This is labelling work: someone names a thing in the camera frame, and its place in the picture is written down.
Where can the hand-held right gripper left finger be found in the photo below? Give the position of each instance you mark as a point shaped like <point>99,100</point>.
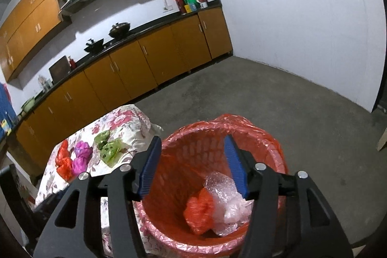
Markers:
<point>146,168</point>

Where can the wall outlet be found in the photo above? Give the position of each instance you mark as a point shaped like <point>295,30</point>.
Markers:
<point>168,8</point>

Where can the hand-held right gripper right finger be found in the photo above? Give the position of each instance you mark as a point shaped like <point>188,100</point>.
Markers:
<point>237,168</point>

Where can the black countertop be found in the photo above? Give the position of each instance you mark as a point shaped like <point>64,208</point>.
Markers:
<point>145,31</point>

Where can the clear bag with jars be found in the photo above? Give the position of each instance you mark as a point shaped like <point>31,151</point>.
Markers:
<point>45,84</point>

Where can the red bottle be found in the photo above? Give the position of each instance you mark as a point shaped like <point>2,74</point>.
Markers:
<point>72,63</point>

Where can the red plastic bag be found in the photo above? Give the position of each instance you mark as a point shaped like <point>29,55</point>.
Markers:
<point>199,209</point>
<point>65,172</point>
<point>62,152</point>

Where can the wooden base cabinets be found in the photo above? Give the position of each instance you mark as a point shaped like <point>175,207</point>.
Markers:
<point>127,73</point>

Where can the small black wok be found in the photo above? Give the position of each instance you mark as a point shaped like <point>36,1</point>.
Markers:
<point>93,46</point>

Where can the green basin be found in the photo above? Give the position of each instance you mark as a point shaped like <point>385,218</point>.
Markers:
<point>28,104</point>

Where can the white cup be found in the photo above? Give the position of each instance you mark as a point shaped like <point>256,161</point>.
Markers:
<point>203,5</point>

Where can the floral cloth covered table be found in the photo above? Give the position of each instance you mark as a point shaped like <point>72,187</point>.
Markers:
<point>127,119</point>

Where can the wooden wall cabinets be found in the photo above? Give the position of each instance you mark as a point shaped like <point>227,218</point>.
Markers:
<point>33,19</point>

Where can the large black lidded wok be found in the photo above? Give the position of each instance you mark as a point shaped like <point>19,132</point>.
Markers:
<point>119,30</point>

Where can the blue cloth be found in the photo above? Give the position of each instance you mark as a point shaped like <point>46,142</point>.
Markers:
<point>6,107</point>

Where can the purple plastic bag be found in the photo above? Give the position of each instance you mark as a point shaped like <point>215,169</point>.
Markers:
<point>83,149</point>
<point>79,165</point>

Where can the dark cutting board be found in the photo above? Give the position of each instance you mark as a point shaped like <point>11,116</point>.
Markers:
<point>60,68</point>

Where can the beige wooden board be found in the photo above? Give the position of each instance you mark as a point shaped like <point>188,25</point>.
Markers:
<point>382,138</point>

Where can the red lined plastic basket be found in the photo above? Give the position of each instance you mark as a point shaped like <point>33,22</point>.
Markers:
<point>187,161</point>

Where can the light green plastic bag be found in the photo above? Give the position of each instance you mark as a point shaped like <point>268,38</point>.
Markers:
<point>102,137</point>
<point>110,152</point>

